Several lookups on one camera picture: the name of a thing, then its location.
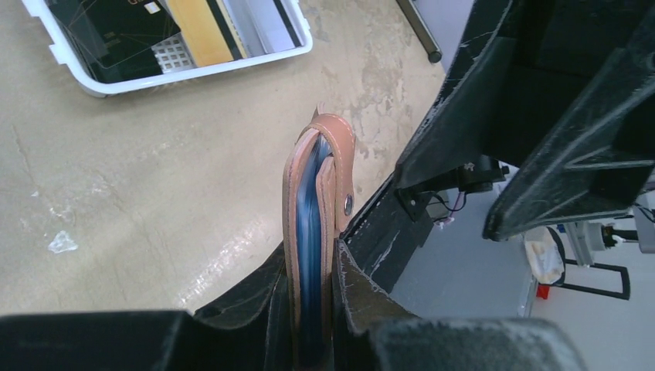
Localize tan leather card holder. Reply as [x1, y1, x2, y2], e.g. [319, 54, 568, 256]
[282, 104, 355, 370]

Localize white plastic basket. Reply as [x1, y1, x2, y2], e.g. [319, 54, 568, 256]
[25, 1, 313, 97]

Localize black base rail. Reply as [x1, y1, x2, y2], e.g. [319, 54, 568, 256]
[344, 175, 434, 293]

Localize gold magnetic stripe card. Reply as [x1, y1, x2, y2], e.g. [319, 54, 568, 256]
[167, 0, 249, 67]

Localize black VIP card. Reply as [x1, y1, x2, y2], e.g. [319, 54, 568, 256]
[46, 0, 180, 83]

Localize metal crank handle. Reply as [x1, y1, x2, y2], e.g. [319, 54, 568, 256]
[396, 0, 443, 64]

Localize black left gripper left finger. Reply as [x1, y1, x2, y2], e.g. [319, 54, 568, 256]
[1, 247, 292, 370]

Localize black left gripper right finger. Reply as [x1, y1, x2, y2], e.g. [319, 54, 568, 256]
[332, 240, 587, 370]

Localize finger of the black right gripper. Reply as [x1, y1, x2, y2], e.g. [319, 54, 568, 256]
[483, 11, 654, 241]
[394, 1, 543, 190]

